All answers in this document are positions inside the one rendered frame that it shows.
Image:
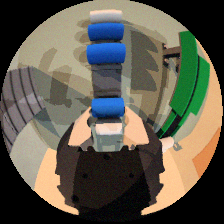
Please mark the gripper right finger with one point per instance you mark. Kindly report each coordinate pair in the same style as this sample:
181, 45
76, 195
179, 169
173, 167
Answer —
138, 135

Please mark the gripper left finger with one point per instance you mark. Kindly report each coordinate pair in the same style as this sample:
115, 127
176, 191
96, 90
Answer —
76, 138

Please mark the blue cylinder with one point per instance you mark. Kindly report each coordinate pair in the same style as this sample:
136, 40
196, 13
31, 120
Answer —
106, 53
107, 107
106, 31

